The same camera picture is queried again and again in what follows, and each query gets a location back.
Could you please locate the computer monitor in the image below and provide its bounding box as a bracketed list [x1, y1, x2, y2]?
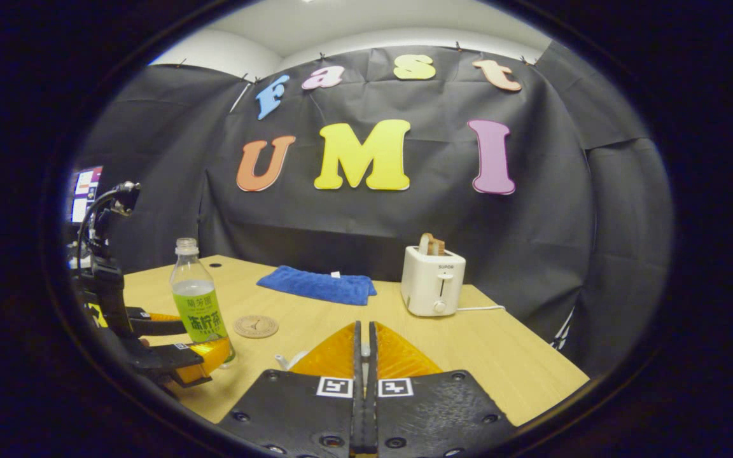
[71, 165, 104, 223]

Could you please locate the blue towel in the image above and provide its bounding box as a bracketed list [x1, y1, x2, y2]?
[256, 265, 378, 306]

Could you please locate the green label water bottle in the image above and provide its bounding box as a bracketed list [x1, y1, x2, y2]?
[170, 238, 237, 368]

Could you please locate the round wooden coaster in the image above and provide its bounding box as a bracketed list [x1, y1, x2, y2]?
[234, 315, 279, 339]

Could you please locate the white toaster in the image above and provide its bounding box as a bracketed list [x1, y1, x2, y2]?
[400, 246, 467, 317]

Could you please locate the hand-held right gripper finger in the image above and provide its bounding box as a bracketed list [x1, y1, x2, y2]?
[366, 321, 520, 457]
[217, 321, 365, 457]

